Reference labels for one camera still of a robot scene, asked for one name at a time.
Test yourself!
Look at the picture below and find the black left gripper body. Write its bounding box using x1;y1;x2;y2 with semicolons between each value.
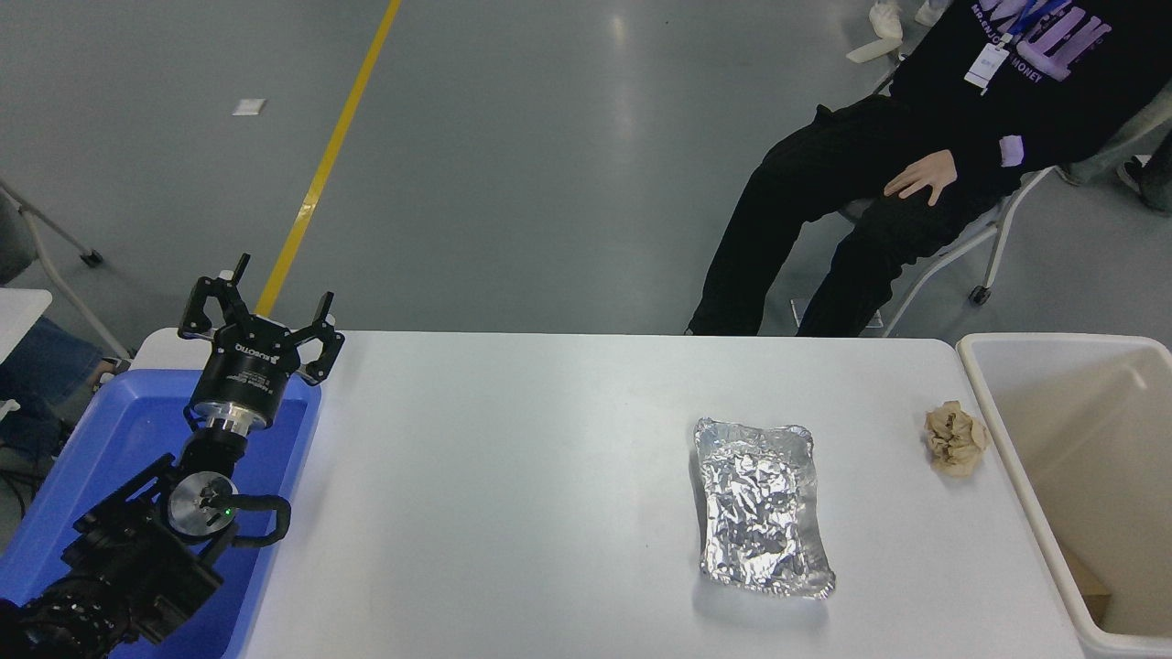
190;315;303;427

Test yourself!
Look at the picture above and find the person's hand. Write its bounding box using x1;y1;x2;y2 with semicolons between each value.
883;149;960;207

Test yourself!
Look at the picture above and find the grey metal stand with caster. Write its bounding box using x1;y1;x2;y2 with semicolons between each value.
0;178;131;362

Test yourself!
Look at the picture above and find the blue plastic tray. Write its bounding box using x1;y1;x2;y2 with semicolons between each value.
0;369;323;659

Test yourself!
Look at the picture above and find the person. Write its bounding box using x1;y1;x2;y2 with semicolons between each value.
0;316;120;477
1115;128;1172;217
685;0;1172;337

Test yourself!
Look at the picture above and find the small white side table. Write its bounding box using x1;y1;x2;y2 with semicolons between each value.
0;290;52;365

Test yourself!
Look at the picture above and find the crumpled silver foil tray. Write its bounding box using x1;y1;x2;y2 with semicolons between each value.
692;416;836;602

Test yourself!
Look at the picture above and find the crumpled tan paper ball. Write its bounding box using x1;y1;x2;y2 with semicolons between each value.
923;399;992;477

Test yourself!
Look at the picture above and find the white badge card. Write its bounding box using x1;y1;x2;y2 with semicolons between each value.
963;41;1012;91

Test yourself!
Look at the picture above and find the large pale plastic bin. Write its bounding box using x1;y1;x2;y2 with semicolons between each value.
955;331;1172;659

